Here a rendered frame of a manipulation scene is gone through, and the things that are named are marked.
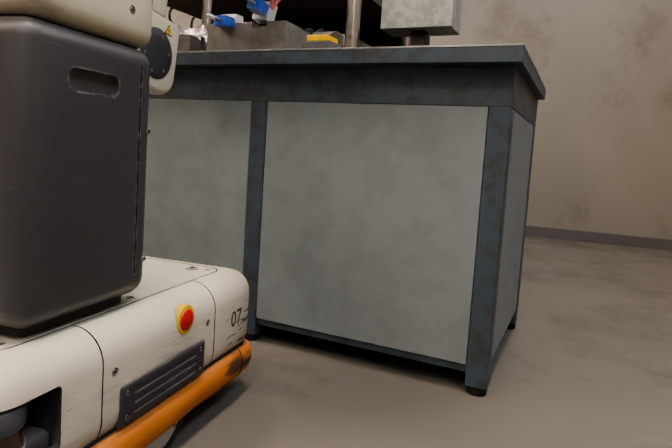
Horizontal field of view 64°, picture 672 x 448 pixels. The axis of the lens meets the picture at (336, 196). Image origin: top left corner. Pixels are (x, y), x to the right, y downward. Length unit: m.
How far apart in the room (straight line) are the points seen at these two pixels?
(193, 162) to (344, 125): 0.49
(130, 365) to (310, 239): 0.68
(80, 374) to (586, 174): 3.99
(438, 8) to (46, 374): 1.92
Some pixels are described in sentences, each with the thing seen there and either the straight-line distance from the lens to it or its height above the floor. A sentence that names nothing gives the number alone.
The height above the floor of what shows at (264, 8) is 0.92.
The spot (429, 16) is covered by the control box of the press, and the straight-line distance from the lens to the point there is 2.30.
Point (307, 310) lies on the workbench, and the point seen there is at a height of 0.12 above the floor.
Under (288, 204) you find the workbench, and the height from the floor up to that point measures 0.40.
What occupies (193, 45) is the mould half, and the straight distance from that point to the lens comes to 1.67.
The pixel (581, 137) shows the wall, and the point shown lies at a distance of 4.43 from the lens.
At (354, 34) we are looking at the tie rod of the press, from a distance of 2.26.
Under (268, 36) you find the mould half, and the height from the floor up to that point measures 0.85.
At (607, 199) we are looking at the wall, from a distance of 4.46.
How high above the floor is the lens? 0.55
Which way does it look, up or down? 5 degrees down
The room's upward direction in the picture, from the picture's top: 4 degrees clockwise
